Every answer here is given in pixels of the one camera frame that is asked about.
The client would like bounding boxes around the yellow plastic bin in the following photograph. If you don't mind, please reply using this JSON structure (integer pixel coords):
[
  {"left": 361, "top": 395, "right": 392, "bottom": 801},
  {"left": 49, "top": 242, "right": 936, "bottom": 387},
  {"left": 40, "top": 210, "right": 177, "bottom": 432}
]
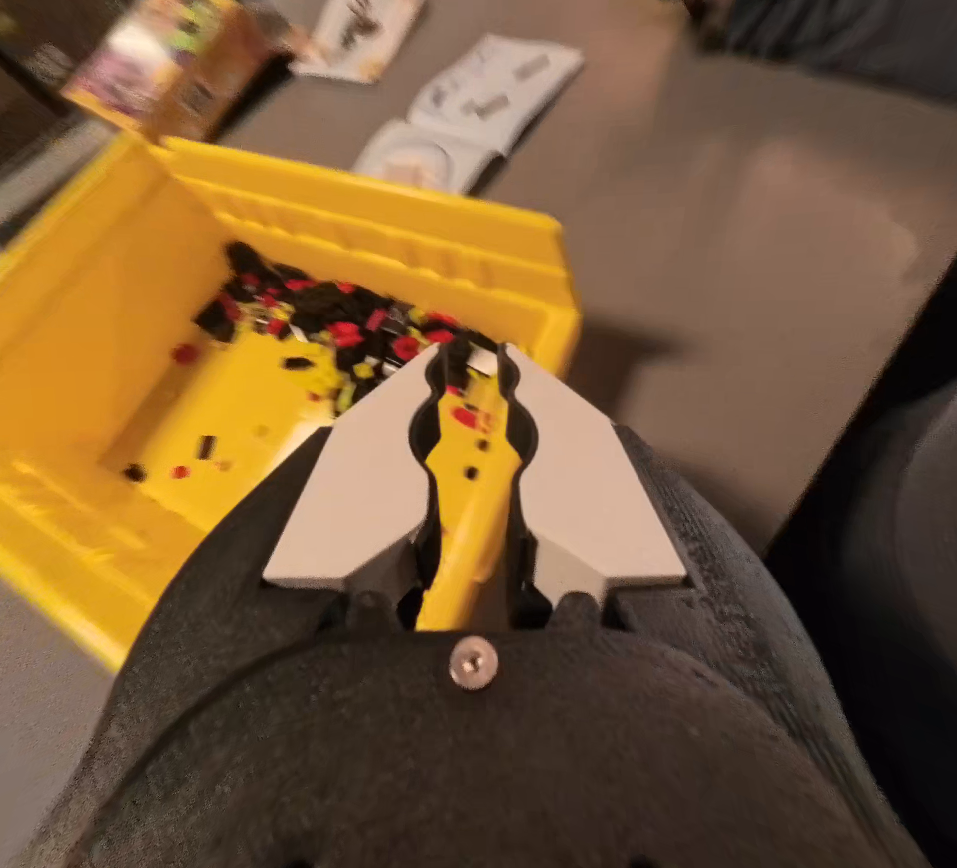
[{"left": 0, "top": 132, "right": 584, "bottom": 671}]

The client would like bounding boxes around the spider instruction booklet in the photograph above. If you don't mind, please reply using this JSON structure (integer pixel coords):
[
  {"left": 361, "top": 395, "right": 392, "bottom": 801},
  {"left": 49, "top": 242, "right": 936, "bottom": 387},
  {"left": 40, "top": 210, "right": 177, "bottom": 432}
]
[{"left": 292, "top": 0, "right": 427, "bottom": 86}]

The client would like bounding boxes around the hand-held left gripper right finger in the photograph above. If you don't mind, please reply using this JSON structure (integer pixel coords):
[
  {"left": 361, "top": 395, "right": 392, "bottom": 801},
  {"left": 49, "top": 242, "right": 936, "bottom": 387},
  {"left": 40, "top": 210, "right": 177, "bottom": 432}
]
[{"left": 497, "top": 343, "right": 687, "bottom": 609}]

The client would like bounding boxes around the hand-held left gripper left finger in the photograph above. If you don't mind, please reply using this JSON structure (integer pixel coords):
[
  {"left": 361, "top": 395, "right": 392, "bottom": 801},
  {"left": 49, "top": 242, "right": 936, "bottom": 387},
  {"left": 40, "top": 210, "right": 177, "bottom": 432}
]
[{"left": 262, "top": 343, "right": 450, "bottom": 594}]

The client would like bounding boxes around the snake instruction booklet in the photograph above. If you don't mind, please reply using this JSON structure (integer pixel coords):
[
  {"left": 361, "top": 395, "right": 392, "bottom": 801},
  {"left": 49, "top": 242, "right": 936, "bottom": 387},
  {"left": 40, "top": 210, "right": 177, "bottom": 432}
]
[{"left": 351, "top": 34, "right": 586, "bottom": 198}]

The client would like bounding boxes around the person's grey clothing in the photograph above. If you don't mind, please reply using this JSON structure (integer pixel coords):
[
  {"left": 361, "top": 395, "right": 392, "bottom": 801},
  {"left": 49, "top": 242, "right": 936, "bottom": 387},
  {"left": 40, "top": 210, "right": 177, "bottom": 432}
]
[{"left": 822, "top": 360, "right": 957, "bottom": 868}]

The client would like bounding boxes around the colourful lego set box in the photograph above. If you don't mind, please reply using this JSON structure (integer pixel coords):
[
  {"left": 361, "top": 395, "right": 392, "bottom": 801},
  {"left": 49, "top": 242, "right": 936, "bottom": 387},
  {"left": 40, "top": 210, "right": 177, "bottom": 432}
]
[{"left": 60, "top": 0, "right": 294, "bottom": 144}]

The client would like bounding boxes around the pile of lego pieces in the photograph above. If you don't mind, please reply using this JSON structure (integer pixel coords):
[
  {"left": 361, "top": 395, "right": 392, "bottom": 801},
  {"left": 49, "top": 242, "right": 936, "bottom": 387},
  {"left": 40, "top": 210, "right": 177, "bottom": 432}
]
[{"left": 123, "top": 240, "right": 539, "bottom": 488}]

